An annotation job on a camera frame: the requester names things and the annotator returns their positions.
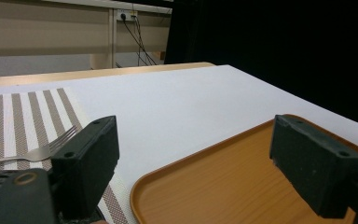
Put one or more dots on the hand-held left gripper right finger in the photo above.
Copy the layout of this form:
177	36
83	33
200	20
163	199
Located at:
313	168

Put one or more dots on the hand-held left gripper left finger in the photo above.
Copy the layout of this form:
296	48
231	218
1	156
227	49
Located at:
84	168

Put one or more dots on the silver metal fork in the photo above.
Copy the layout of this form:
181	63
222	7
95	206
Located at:
37	154

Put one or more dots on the orange wood-grain tray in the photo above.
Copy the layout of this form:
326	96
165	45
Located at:
214	183

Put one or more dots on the striped beige placemat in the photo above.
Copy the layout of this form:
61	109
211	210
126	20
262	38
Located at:
21	124

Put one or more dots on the wooden table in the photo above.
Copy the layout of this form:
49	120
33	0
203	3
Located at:
74	74

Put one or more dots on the beige wooden shelf unit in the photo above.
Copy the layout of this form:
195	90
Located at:
43	31

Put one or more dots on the black curtain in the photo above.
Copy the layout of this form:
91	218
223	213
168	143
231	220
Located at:
261	34

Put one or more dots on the white wall socket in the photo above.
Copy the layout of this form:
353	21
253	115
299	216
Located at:
127	15

